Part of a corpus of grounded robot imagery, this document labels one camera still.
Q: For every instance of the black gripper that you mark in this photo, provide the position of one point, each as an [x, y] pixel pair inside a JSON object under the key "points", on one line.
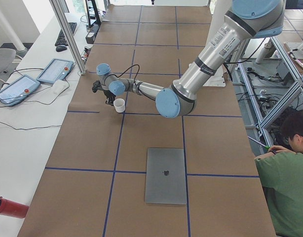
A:
{"points": [[107, 95]]}

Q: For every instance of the white cup with handle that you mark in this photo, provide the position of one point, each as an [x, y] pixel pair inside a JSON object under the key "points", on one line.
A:
{"points": [[119, 105]]}

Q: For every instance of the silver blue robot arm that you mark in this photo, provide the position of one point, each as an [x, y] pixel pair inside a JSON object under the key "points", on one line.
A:
{"points": [[245, 19]]}

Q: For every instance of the grey closed laptop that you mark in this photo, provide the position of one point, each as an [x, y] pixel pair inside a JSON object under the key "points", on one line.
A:
{"points": [[165, 178]]}

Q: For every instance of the white cloth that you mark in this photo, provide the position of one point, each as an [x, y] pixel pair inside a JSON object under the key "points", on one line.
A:
{"points": [[59, 86]]}

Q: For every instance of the far blue teach pendant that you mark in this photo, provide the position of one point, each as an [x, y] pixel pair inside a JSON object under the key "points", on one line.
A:
{"points": [[57, 69]]}

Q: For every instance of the blue teach pendant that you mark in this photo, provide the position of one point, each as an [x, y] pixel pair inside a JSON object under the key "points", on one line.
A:
{"points": [[57, 69], [18, 90]]}

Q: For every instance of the black box device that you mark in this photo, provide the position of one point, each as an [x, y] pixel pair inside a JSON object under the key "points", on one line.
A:
{"points": [[91, 35]]}

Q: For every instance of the black computer mouse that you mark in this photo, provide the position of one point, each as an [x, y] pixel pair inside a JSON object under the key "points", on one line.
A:
{"points": [[60, 48]]}

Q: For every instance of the near blue teach pendant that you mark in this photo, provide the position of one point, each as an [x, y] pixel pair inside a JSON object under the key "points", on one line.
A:
{"points": [[18, 90]]}

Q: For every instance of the grey office chair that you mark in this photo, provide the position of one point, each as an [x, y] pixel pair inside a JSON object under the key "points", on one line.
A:
{"points": [[7, 56]]}

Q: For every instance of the red cylinder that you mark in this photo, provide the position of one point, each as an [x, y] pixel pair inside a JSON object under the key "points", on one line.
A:
{"points": [[13, 209]]}

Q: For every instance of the person in green shirt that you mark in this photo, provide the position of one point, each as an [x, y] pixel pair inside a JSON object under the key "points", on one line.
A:
{"points": [[281, 175]]}

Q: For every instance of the aluminium frame post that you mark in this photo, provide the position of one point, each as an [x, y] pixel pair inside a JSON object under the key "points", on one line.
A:
{"points": [[60, 15]]}

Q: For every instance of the aluminium frame rack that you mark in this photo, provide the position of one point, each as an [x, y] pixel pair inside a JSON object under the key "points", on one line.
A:
{"points": [[274, 83]]}

